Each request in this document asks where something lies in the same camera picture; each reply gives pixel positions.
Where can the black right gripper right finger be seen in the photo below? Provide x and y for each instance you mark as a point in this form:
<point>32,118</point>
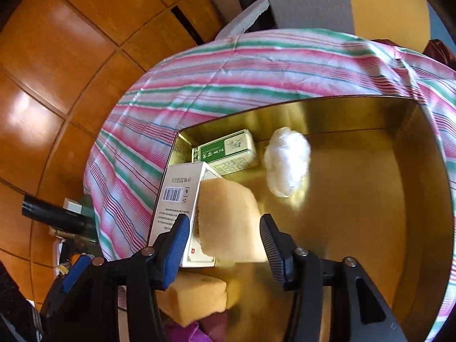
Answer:
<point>279,248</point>

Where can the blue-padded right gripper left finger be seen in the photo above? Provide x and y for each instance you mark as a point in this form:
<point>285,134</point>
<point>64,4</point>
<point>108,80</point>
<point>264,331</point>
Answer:
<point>169,249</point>

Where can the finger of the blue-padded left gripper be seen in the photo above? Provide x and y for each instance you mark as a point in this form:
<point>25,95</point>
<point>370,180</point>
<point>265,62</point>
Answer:
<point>75,272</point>

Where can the yellow sponge block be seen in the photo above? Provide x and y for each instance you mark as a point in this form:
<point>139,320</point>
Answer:
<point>229,222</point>
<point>192,297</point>

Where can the purple snack packet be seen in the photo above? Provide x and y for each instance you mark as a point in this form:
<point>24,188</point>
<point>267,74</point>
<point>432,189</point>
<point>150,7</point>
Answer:
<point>212,329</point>

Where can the white plastic bag ball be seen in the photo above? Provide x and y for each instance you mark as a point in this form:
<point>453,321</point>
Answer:
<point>286,160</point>

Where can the green and white small box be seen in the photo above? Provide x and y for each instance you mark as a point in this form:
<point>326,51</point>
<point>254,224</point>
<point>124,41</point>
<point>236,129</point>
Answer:
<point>228,154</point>

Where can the white tall carton box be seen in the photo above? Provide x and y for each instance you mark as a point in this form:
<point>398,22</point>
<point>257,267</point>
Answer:
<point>179,195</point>

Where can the pink green striped tablecloth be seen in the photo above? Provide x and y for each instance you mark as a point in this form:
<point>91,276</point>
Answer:
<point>129,157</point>

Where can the orange wooden wardrobe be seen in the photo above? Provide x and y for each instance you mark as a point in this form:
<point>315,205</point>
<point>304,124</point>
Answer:
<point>64,65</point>

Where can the dark red cloth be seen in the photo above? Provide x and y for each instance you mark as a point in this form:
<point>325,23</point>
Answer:
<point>434,57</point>

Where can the grey yellow blue chair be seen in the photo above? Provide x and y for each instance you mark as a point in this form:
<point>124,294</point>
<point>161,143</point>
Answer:
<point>409,23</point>

